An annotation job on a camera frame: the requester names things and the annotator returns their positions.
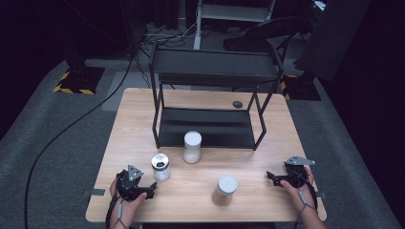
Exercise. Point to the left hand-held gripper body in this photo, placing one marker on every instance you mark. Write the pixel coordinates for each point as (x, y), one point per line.
(129, 186)

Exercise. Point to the white metal stand frame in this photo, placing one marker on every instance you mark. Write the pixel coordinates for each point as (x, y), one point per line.
(234, 12)

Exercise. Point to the dark round table grommet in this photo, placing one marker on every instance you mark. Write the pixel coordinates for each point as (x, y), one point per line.
(237, 104)

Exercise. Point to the tall white-lid spice jar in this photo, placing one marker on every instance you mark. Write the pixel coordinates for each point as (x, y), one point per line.
(192, 147)

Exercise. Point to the black office chair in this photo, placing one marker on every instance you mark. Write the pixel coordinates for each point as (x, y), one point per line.
(270, 30)

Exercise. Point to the silver-lid glass shaker jar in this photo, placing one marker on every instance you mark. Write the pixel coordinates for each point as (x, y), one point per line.
(160, 167)

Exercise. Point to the lit monitor screen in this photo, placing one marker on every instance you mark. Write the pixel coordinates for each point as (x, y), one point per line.
(318, 4)

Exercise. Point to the person's right hand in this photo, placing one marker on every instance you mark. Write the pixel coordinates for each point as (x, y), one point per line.
(305, 203)

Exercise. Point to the short white-lid spice jar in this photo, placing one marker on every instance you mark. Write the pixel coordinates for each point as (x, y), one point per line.
(225, 189)

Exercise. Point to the person's left hand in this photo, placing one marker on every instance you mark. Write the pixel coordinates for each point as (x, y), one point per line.
(127, 211)

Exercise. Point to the yellow-black striped stand base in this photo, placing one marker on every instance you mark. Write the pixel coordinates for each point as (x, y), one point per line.
(301, 89)
(79, 81)

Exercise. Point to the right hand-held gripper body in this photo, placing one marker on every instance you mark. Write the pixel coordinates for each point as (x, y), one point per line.
(295, 175)

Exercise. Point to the grey tape strip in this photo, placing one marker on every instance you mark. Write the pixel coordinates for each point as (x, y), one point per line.
(95, 192)
(321, 194)

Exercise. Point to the black metal two-tier rack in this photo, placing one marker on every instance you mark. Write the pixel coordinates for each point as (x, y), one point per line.
(210, 63)

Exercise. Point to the dark slanted panel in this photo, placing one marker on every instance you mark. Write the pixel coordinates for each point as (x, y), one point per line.
(332, 38)

